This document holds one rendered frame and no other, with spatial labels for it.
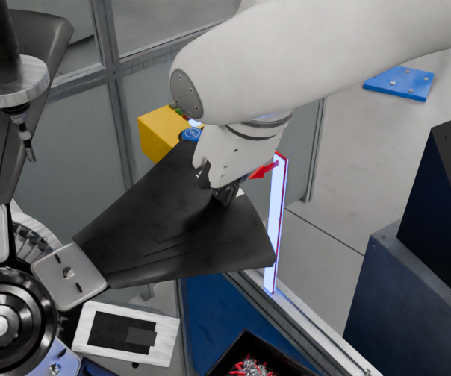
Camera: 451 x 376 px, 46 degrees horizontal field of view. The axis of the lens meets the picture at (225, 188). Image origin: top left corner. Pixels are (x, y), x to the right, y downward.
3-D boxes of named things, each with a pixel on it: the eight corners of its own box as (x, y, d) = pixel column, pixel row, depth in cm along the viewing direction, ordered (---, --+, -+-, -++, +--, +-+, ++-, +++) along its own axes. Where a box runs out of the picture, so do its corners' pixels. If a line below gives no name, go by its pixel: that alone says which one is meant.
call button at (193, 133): (178, 138, 103) (178, 130, 102) (195, 130, 105) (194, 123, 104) (190, 148, 101) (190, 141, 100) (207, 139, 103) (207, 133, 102)
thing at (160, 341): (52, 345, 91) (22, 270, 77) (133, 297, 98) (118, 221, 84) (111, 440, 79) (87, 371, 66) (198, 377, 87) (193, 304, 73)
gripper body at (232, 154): (267, 69, 62) (246, 130, 71) (196, 98, 57) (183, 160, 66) (309, 112, 59) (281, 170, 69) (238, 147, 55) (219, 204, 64)
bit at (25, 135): (25, 163, 52) (10, 119, 49) (31, 157, 53) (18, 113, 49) (33, 165, 52) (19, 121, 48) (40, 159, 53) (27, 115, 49)
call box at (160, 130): (141, 157, 115) (136, 116, 108) (180, 139, 119) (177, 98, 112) (184, 197, 106) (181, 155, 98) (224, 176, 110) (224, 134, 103)
